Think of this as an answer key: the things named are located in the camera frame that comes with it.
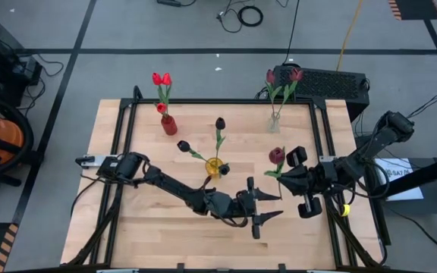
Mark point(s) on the black side stand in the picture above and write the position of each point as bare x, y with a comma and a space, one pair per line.
423, 176

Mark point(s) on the black table edge clip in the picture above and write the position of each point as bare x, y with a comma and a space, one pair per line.
180, 267
281, 267

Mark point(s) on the white paper sign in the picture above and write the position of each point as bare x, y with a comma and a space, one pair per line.
397, 186

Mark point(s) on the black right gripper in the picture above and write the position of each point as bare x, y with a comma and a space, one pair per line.
317, 180

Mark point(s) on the black computer case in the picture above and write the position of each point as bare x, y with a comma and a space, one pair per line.
328, 85

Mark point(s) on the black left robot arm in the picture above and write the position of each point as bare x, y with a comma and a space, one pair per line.
173, 187

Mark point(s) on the black aluminium table frame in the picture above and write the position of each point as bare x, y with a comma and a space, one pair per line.
222, 101

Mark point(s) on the red artificial tulip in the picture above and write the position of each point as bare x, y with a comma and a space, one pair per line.
157, 78
161, 108
167, 78

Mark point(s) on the orange shop vacuum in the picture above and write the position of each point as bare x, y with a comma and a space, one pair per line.
2, 134

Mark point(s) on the clear glass vase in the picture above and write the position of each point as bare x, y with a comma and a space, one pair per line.
274, 125

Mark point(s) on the yellow textured glass vase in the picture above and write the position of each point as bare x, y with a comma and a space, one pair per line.
212, 168

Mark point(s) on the black artificial tulip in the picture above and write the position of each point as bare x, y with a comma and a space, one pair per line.
183, 146
220, 123
224, 169

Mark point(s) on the red ribbed glass vase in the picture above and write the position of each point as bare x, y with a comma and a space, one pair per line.
169, 127

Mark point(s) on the black power strip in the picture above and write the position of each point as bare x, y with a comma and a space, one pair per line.
169, 3

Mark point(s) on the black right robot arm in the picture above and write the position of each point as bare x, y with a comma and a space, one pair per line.
370, 151

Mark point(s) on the silver aluminium extrusion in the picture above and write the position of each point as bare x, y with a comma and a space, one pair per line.
118, 270

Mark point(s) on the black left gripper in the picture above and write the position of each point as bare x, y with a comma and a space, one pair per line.
247, 208

